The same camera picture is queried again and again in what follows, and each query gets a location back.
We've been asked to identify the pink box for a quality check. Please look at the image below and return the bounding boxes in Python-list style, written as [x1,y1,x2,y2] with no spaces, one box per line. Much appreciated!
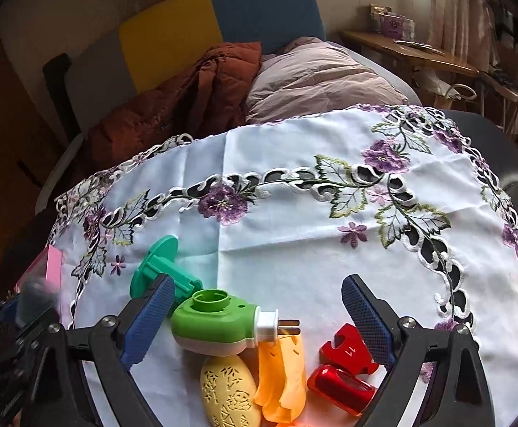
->
[16,244,66,316]

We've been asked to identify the orange plastic case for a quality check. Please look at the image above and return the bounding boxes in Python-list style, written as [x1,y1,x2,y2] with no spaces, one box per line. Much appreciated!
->
[255,333,308,424]

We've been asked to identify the white floral embroidered tablecloth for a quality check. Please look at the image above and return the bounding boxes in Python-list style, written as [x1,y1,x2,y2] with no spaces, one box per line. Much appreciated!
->
[48,103,518,427]

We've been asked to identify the dark flat object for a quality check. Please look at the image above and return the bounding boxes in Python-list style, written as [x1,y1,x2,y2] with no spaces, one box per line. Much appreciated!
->
[395,40,446,55]

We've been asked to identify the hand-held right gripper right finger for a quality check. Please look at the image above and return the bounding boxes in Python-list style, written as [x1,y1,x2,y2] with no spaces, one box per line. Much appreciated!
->
[341,274,495,427]

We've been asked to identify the yellow and blue backed chair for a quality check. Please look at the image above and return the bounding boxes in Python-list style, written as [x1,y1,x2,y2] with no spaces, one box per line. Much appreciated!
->
[34,0,326,214]

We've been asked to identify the yellow embossed oval soap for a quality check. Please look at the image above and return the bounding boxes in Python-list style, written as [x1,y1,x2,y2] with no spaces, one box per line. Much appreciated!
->
[200,355,260,427]

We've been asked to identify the beige curtain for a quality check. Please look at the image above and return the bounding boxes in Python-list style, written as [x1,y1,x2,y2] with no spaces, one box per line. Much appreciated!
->
[428,0,495,72]

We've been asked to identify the purple patterned box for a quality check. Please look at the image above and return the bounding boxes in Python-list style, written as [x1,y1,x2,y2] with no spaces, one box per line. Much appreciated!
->
[369,4,417,40]

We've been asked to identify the green plug-in mosquito repeller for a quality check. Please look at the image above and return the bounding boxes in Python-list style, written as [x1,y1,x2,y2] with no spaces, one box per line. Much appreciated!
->
[171,288,302,357]

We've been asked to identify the teal green plastic spool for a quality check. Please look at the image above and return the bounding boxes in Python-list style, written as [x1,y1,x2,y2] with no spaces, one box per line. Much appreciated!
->
[130,235,204,307]

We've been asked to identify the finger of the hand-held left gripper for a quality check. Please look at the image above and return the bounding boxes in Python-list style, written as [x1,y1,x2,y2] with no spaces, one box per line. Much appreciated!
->
[16,276,62,327]

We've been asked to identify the red flat notched plastic piece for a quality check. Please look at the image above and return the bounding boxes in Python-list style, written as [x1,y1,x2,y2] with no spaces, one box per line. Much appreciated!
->
[319,323,381,374]

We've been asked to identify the wooden side desk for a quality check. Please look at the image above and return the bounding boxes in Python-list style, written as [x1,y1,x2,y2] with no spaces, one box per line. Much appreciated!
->
[339,30,518,112]

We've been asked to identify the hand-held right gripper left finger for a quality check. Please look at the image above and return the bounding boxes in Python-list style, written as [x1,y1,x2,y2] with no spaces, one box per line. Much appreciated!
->
[32,273,177,427]

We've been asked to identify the rust brown quilted jacket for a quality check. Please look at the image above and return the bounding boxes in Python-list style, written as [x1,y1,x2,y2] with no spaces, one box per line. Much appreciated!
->
[88,42,263,170]

